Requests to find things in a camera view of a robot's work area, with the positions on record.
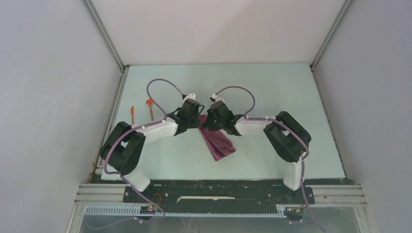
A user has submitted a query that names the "maroon cloth napkin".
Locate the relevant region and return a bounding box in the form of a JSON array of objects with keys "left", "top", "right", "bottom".
[{"left": 198, "top": 115, "right": 236, "bottom": 162}]

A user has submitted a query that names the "orange plastic spoon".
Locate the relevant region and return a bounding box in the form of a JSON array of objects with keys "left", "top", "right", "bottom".
[{"left": 146, "top": 99, "right": 154, "bottom": 121}]

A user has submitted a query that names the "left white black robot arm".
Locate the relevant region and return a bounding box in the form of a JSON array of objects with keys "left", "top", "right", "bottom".
[{"left": 100, "top": 98, "right": 204, "bottom": 202}]

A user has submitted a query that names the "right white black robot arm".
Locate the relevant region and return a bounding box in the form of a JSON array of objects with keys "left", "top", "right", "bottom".
[{"left": 201, "top": 100, "right": 311, "bottom": 203}]

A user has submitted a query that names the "orange plastic knife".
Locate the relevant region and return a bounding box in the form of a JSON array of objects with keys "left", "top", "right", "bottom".
[{"left": 130, "top": 105, "right": 135, "bottom": 125}]

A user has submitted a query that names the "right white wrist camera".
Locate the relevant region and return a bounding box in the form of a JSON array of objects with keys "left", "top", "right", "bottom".
[{"left": 210, "top": 94, "right": 225, "bottom": 103}]

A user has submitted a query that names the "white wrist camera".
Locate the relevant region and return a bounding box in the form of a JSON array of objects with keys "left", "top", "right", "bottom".
[
  {"left": 182, "top": 93, "right": 197, "bottom": 101},
  {"left": 210, "top": 94, "right": 225, "bottom": 103}
]

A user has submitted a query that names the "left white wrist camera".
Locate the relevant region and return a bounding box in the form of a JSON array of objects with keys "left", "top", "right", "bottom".
[{"left": 182, "top": 93, "right": 197, "bottom": 101}]

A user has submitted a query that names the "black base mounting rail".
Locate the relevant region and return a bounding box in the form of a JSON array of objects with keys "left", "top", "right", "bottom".
[{"left": 123, "top": 179, "right": 315, "bottom": 213}]

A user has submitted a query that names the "white cable duct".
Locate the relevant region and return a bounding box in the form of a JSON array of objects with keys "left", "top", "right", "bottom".
[{"left": 84, "top": 205, "right": 286, "bottom": 218}]

